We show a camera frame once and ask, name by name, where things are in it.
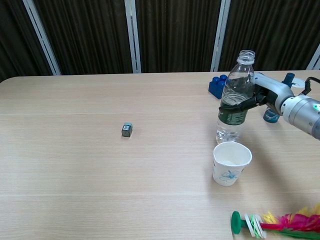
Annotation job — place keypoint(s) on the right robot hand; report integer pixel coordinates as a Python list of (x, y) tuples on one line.
[(273, 87)]

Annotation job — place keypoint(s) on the transparent plastic water bottle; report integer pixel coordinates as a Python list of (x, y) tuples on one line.
[(233, 85)]

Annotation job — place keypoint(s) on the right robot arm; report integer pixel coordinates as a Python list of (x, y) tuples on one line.
[(302, 112)]

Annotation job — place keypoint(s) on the small blue bottle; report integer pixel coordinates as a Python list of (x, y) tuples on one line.
[(271, 116)]

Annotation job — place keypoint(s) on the white paper cup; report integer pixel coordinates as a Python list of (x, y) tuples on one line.
[(230, 172)]

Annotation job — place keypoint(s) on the blue toy building block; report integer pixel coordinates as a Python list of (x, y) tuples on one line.
[(215, 88)]

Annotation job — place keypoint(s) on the colourful feather shuttlecock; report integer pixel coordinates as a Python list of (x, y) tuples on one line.
[(287, 222)]

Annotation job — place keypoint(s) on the small grey-green box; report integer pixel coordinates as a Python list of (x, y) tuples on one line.
[(126, 130)]

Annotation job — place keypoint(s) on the black folding partition screen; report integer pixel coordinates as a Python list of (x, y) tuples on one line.
[(87, 32)]

